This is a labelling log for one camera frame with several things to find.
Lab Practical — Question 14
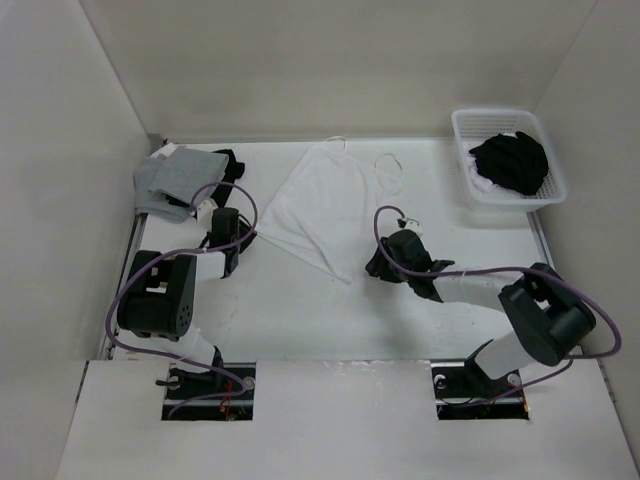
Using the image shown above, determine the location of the black tank top in basket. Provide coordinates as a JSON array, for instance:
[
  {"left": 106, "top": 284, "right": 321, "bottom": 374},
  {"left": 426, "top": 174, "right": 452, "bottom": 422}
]
[{"left": 469, "top": 131, "right": 549, "bottom": 196}]

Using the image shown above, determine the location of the white tank top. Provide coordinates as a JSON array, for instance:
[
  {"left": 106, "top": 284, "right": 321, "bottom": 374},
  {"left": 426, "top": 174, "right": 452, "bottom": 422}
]
[{"left": 257, "top": 137, "right": 403, "bottom": 284}]

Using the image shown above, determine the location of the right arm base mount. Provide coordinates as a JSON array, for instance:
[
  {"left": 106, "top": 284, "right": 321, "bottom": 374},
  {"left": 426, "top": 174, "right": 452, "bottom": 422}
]
[{"left": 431, "top": 359, "right": 529, "bottom": 421}]

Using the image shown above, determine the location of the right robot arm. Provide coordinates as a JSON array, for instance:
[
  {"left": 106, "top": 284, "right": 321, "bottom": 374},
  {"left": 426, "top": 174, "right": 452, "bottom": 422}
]
[{"left": 365, "top": 229, "right": 596, "bottom": 399}]

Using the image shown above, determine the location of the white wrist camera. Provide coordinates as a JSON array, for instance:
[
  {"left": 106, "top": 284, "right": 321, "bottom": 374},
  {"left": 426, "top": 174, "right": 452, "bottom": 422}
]
[
  {"left": 397, "top": 217, "right": 423, "bottom": 237},
  {"left": 190, "top": 198, "right": 217, "bottom": 223}
]

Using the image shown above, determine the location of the light grey folded tank top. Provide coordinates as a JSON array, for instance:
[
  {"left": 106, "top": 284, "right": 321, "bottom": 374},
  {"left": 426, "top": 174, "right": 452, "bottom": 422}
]
[{"left": 133, "top": 156, "right": 190, "bottom": 224}]

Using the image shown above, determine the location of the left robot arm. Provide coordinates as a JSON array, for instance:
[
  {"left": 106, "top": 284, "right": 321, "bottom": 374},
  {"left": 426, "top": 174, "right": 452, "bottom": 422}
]
[{"left": 116, "top": 207, "right": 255, "bottom": 399}]

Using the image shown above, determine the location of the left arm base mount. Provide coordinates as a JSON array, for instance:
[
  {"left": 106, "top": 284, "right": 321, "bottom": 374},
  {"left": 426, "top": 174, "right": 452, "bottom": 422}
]
[{"left": 156, "top": 363, "right": 257, "bottom": 422}]

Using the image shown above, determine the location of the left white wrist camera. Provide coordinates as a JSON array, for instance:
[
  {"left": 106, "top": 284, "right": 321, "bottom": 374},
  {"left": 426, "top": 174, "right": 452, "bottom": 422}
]
[{"left": 190, "top": 198, "right": 217, "bottom": 223}]

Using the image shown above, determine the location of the white plastic basket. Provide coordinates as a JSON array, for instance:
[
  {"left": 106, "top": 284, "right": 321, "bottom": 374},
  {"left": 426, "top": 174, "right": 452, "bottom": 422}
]
[{"left": 451, "top": 108, "right": 568, "bottom": 214}]

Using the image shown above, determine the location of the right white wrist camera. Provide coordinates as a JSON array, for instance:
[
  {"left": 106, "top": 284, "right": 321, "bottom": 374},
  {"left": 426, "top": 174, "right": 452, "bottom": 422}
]
[{"left": 397, "top": 217, "right": 423, "bottom": 237}]

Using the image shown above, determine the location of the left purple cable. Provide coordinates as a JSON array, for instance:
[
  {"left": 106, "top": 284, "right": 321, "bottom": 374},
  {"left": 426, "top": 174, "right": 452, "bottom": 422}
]
[{"left": 107, "top": 182, "right": 261, "bottom": 420}]

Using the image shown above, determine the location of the white garment in basket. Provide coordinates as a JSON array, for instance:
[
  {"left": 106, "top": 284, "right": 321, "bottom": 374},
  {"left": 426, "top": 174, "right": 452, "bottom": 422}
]
[{"left": 465, "top": 152, "right": 501, "bottom": 195}]

